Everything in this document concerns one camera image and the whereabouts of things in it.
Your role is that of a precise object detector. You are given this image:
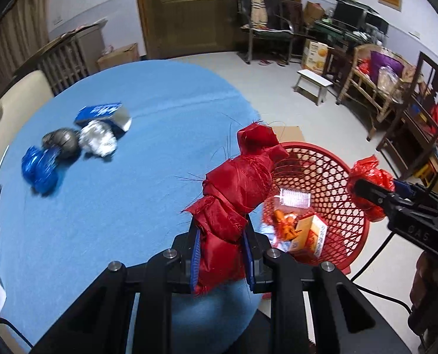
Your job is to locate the flat cardboard sheet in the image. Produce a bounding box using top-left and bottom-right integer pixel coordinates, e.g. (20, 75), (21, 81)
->
(271, 125), (305, 144)

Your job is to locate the blue carton box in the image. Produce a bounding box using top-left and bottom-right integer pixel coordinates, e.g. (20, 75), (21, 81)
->
(74, 102), (132, 133)

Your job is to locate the wooden door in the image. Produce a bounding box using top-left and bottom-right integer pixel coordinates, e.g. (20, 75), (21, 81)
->
(134, 0), (304, 60)

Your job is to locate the red cloth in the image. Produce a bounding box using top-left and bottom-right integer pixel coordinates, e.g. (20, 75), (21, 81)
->
(182, 120), (289, 297)

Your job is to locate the radiator cabinet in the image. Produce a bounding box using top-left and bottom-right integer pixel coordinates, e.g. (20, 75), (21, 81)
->
(13, 20), (107, 96)

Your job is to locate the cluttered desk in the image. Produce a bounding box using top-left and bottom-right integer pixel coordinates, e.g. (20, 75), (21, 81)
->
(307, 18), (387, 76)

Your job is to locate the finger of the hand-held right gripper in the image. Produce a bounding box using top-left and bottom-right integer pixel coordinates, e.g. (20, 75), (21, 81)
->
(393, 180), (438, 203)
(353, 178), (398, 211)

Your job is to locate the dark wooden shelf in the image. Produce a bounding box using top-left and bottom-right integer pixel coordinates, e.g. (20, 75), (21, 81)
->
(376, 52), (438, 192)

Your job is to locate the black cable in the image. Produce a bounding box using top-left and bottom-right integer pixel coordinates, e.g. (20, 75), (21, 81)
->
(350, 229), (413, 316)

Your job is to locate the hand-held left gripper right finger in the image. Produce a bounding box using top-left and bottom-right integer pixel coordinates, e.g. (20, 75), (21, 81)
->
(241, 229), (413, 354)

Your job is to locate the black computer monitor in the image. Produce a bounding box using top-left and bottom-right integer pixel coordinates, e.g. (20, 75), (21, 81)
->
(333, 0), (369, 30)

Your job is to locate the red plastic bag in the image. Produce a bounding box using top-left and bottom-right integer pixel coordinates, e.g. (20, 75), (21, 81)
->
(346, 155), (396, 224)

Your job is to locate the dark metal chair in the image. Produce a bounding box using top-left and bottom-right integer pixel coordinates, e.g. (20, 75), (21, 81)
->
(237, 0), (304, 65)

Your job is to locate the clear plastic bag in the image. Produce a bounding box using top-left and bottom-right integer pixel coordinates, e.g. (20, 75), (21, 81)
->
(377, 65), (404, 94)

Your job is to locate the blue plastic bag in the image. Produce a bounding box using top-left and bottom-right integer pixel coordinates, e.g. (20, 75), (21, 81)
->
(21, 145), (61, 195)

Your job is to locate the wicker armchair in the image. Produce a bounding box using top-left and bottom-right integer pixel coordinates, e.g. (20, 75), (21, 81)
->
(336, 43), (422, 141)

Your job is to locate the white pill pack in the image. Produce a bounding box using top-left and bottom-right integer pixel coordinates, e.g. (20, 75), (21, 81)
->
(278, 188), (311, 209)

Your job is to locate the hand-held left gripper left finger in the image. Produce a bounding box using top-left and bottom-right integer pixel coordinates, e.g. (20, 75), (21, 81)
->
(31, 225), (201, 354)

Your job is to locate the beige curtain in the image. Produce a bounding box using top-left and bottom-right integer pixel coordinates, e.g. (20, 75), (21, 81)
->
(0, 0), (54, 93)

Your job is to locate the purple cushion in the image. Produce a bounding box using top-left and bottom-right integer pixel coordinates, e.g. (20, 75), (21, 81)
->
(369, 51), (404, 83)

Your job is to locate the orange white carton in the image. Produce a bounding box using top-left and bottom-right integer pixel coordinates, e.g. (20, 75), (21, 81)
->
(289, 214), (329, 258)

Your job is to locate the striped scarf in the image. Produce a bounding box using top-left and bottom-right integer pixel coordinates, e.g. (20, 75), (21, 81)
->
(249, 0), (268, 28)

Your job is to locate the small brown cardboard box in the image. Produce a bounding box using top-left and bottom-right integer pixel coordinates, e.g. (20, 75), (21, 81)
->
(304, 2), (326, 26)

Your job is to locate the red plastic basket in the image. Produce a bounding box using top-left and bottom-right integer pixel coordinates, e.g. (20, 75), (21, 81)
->
(261, 142), (371, 277)

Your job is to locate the white wooden stool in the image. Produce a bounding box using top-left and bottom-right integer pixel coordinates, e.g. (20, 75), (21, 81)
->
(294, 69), (333, 106)

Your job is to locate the black plastic bag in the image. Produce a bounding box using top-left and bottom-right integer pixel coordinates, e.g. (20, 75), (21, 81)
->
(42, 128), (81, 160)

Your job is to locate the orange printed cardboard box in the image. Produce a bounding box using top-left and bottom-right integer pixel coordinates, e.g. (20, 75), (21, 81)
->
(301, 39), (330, 74)

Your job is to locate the beige leather sofa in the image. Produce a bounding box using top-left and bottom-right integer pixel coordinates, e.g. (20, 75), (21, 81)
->
(0, 69), (55, 183)

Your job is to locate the orange wrapper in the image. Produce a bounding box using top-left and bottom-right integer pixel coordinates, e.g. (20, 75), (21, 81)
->
(272, 210), (301, 240)

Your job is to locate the person's right hand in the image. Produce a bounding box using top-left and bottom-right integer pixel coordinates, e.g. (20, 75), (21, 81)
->
(410, 251), (438, 351)

